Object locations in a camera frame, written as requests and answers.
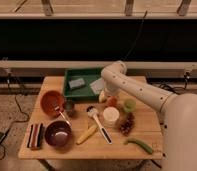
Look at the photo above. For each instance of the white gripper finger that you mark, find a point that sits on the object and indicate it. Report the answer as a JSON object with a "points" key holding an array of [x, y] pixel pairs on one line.
{"points": [[102, 97]]}

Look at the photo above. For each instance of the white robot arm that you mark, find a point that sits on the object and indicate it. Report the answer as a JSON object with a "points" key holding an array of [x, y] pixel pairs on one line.
{"points": [[180, 134]]}

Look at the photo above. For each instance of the white folded cloth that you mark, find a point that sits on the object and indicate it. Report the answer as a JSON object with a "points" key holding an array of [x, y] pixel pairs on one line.
{"points": [[97, 86]]}

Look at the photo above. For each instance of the white cup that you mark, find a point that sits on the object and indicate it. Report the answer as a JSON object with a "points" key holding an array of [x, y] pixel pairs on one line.
{"points": [[110, 115]]}

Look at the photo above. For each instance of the green plastic tray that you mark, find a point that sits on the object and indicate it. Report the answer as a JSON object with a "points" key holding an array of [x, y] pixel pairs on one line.
{"points": [[83, 93]]}

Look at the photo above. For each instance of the grey sponge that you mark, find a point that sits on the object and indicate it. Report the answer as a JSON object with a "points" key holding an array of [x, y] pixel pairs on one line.
{"points": [[77, 83]]}

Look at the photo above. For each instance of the green small cup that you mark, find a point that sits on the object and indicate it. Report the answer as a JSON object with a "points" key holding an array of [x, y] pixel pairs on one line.
{"points": [[129, 105]]}

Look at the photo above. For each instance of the wooden table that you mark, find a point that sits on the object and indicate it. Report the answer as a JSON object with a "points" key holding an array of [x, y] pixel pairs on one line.
{"points": [[146, 128]]}

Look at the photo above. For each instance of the yellow corn cob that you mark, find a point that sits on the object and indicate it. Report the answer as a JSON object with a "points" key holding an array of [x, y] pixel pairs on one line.
{"points": [[86, 134]]}

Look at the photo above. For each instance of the small metal cup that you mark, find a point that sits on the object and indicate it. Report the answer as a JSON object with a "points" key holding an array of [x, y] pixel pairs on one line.
{"points": [[69, 107]]}

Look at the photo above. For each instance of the dark grape bunch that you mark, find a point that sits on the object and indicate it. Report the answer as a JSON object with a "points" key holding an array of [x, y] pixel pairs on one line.
{"points": [[127, 124]]}

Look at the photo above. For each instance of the metal spoon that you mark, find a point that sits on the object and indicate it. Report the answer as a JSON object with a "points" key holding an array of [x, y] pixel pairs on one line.
{"points": [[57, 108]]}

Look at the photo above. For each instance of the orange bowl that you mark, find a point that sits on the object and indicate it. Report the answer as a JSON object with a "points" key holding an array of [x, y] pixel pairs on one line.
{"points": [[49, 101]]}

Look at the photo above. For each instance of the dark purple bowl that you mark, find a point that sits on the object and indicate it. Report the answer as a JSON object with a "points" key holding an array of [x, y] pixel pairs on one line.
{"points": [[58, 133]]}

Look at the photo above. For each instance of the green cucumber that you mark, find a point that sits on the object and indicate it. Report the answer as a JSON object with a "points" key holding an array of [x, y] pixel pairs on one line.
{"points": [[140, 143]]}

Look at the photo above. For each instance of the striped brush block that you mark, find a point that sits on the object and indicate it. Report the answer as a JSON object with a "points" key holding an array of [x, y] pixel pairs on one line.
{"points": [[34, 140]]}

